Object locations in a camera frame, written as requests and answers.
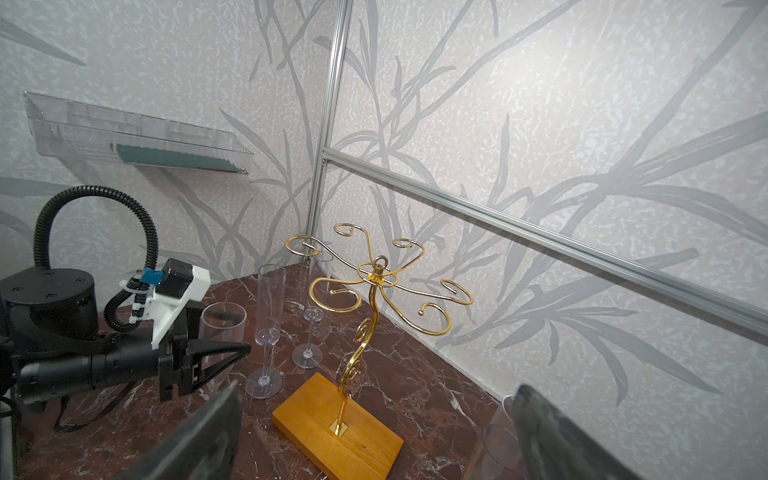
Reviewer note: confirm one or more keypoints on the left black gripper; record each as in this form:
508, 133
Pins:
187, 363

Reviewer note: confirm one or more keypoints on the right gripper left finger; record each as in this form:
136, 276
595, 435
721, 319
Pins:
203, 447

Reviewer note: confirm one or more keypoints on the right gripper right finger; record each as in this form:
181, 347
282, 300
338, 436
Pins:
554, 447

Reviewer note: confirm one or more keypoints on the clear wine glass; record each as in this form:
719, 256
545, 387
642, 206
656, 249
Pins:
497, 453
266, 381
223, 321
309, 355

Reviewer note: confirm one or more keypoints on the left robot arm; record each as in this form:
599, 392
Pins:
52, 347

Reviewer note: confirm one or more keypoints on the yellow wooden rack base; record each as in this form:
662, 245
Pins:
344, 442

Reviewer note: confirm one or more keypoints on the gold wire glass rack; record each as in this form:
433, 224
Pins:
381, 280

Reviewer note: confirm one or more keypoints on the aluminium frame crossbar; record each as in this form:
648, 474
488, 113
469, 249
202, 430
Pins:
724, 307

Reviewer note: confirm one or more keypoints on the clear plastic wall bin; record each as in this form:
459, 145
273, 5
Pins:
69, 129

